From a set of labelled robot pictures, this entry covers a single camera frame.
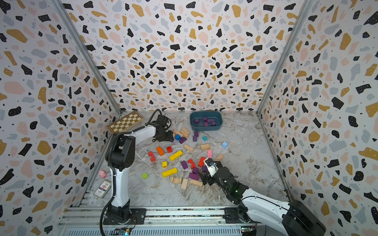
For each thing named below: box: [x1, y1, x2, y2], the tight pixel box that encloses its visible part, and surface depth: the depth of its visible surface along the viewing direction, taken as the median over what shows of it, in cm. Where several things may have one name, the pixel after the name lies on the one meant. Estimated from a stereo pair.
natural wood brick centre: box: [200, 143, 211, 151], surface depth 102 cm
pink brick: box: [207, 149, 213, 159], surface depth 99 cm
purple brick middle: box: [180, 160, 189, 170], surface depth 94 cm
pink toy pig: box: [98, 169, 107, 179], surface depth 88 cm
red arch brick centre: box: [187, 158, 196, 171], surface depth 94 cm
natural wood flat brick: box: [189, 179, 203, 187], surface depth 87 cm
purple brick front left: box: [189, 172, 200, 180], surface depth 89 cm
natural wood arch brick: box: [170, 176, 183, 184], surface depth 86 cm
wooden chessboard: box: [106, 110, 145, 135], surface depth 112 cm
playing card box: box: [93, 179, 112, 199], surface depth 83 cm
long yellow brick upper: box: [169, 149, 184, 162], surface depth 99 cm
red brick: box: [197, 156, 206, 168], surface depth 94 cm
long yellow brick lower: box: [161, 167, 179, 178], surface depth 90 cm
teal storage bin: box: [189, 111, 223, 132], surface depth 116 cm
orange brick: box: [156, 146, 165, 157], surface depth 99 cm
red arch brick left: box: [147, 150, 157, 163], surface depth 97 cm
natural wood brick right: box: [214, 153, 224, 162], surface depth 97 cm
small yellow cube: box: [161, 161, 168, 169], surface depth 92 cm
